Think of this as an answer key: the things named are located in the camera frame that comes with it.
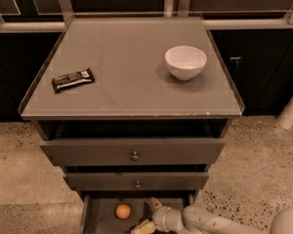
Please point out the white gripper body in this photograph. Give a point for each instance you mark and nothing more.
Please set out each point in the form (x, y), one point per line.
(161, 216)

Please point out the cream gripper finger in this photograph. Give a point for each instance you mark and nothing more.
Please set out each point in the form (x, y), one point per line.
(146, 227)
(156, 203)

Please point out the orange fruit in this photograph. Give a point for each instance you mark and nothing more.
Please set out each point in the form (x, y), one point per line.
(123, 211)

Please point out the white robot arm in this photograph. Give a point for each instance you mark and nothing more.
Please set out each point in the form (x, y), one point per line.
(195, 220)

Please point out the grey bottom drawer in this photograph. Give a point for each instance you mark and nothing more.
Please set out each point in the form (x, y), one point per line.
(99, 212)

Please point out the grey drawer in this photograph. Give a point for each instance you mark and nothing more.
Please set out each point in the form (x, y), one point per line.
(132, 151)
(135, 181)
(99, 212)

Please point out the grey middle drawer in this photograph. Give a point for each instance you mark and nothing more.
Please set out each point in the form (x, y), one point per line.
(135, 181)

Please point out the grey drawer cabinet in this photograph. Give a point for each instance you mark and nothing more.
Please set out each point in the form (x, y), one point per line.
(134, 95)

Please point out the grey top drawer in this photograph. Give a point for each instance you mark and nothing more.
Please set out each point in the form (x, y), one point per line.
(132, 151)

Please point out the white ceramic bowl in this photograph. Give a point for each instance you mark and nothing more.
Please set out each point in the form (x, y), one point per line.
(185, 62)

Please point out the black snack bar wrapper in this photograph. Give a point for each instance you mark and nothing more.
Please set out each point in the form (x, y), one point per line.
(72, 79)

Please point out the metal railing frame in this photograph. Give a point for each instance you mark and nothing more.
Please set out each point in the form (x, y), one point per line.
(55, 15)

